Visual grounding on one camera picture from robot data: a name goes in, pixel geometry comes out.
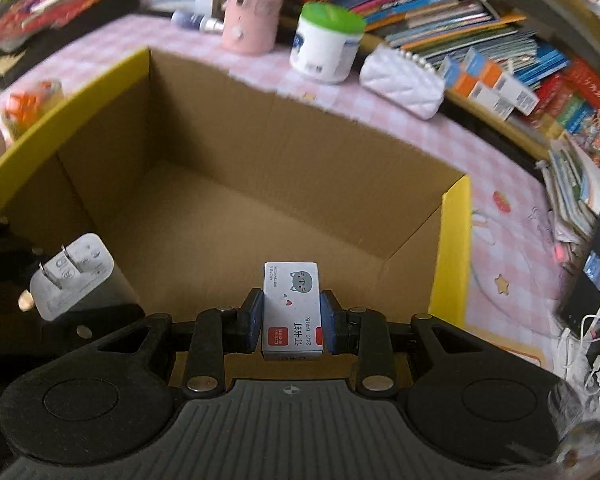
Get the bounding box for row of colourful books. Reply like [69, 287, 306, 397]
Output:
[285, 0, 571, 86]

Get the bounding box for stack of red printed packets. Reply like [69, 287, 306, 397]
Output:
[530, 60, 600, 186]

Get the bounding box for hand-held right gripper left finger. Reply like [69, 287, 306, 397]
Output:
[87, 287, 267, 396]

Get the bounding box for red plastic packets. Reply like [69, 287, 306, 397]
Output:
[0, 0, 122, 51]

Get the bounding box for black electronic keyboard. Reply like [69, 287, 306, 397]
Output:
[0, 0, 141, 78]

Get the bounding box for white plug charger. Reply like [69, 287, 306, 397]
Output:
[28, 232, 146, 322]

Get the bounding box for black smartphone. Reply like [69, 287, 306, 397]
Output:
[555, 208, 600, 333]

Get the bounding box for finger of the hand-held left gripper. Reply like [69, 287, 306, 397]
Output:
[0, 290, 147, 376]
[0, 210, 43, 286]

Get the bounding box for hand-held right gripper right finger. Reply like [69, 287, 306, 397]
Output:
[320, 290, 511, 396]

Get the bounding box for white cable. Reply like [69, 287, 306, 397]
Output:
[557, 312, 600, 401]

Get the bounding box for white staple box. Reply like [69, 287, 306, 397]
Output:
[260, 261, 326, 361]

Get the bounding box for yellow cardboard box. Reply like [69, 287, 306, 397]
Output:
[0, 46, 473, 396]

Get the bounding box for white jar green lid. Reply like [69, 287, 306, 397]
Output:
[289, 2, 367, 84]

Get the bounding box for small blue spray bottle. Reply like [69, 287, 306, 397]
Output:
[171, 10, 225, 33]

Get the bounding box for pink checked tablecloth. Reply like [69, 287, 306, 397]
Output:
[0, 12, 600, 396]

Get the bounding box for pink cylindrical humidifier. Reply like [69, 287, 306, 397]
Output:
[222, 0, 291, 55]

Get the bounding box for tape roll with orange clip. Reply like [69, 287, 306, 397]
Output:
[1, 79, 65, 141]

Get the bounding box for blue orange white carton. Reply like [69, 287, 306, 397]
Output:
[495, 72, 540, 120]
[437, 55, 470, 98]
[462, 47, 511, 107]

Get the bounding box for pile of paper booklets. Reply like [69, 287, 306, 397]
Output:
[542, 135, 600, 256]

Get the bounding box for white quilted pearl bag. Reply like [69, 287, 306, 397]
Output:
[359, 44, 446, 121]

